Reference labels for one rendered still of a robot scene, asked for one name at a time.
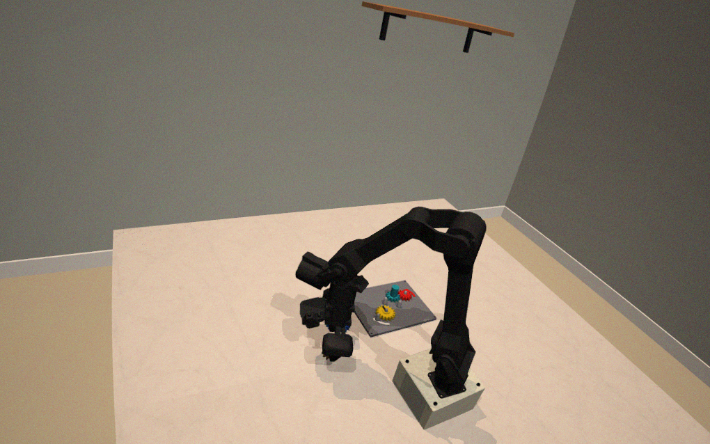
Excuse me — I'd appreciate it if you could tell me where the teal gear with tall hub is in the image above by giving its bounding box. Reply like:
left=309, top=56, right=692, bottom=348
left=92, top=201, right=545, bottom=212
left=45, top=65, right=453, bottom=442
left=386, top=285, right=400, bottom=303

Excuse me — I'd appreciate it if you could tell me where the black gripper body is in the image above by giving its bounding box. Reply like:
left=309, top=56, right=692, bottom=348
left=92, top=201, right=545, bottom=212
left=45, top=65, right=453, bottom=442
left=322, top=288, right=355, bottom=357

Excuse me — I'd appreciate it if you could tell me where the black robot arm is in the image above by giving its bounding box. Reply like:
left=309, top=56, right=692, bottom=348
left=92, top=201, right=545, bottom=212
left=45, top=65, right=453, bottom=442
left=296, top=207, right=487, bottom=399

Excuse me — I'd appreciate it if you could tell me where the yellow gear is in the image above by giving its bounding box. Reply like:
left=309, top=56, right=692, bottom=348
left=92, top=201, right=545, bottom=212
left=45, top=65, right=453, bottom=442
left=376, top=306, right=395, bottom=321

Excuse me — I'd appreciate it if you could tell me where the red gear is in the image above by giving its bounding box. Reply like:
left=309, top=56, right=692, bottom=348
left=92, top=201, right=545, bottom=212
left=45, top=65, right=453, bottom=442
left=397, top=290, right=412, bottom=301

